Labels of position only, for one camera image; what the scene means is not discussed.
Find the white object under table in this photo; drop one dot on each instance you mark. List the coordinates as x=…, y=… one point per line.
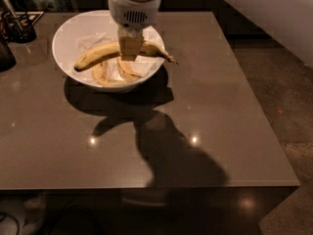
x=22, y=215

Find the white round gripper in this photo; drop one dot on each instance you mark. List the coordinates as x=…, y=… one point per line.
x=134, y=13

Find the white paper towel in bowl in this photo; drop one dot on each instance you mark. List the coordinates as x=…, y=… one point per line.
x=109, y=61

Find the white ceramic bowl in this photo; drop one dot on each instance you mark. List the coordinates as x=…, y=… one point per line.
x=86, y=30

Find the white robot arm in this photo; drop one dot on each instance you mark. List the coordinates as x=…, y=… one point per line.
x=132, y=17

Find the yellow banana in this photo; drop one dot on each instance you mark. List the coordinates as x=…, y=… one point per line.
x=106, y=51
x=102, y=74
x=126, y=71

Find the dark container at left edge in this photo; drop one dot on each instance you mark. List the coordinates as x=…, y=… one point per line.
x=7, y=59

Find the black wire utensil holder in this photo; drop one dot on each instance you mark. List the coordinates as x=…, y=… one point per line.
x=19, y=29

